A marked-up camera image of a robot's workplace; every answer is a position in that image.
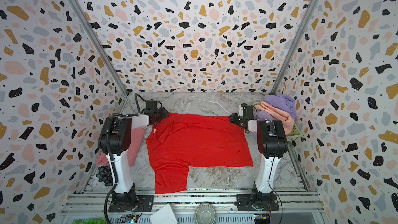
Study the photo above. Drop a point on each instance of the aluminium corner post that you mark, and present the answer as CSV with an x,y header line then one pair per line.
x,y
300,32
96,44

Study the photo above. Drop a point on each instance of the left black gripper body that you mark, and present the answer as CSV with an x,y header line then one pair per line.
x,y
158,114

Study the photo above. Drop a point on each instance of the green plastic basket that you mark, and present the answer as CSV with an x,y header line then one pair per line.
x,y
295,134

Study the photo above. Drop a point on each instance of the red t-shirt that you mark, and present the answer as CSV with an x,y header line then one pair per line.
x,y
181,141

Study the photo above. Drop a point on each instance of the folded pink t-shirt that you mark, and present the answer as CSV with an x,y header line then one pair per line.
x,y
137,136

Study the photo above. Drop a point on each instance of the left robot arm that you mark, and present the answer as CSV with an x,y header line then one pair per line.
x,y
114,141

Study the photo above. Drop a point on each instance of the small electronics board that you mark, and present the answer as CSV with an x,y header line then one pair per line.
x,y
129,219

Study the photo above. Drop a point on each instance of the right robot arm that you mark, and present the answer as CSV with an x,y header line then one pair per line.
x,y
272,145

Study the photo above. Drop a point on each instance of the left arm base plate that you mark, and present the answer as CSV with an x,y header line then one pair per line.
x,y
123,203

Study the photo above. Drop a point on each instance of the black grape bunch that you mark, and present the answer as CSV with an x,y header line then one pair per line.
x,y
104,175

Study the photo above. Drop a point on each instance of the peach t-shirt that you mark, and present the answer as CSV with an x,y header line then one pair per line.
x,y
277,114

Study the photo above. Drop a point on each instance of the left aluminium corner post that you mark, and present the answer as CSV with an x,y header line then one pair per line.
x,y
96,44

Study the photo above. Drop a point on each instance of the right aluminium corner post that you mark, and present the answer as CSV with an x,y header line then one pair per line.
x,y
300,32

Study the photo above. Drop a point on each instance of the green artificial grass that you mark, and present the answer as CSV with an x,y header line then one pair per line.
x,y
90,221

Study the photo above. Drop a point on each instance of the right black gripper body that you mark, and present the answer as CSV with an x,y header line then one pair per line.
x,y
236,118

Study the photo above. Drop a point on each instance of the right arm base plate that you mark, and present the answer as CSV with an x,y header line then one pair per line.
x,y
263,202

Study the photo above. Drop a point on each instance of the purple t-shirt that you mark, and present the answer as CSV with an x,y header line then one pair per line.
x,y
279,101

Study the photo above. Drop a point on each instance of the aluminium frame rail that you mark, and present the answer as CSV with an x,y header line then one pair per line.
x,y
295,207

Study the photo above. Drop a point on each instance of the white paper sheet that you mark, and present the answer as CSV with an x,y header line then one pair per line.
x,y
165,215

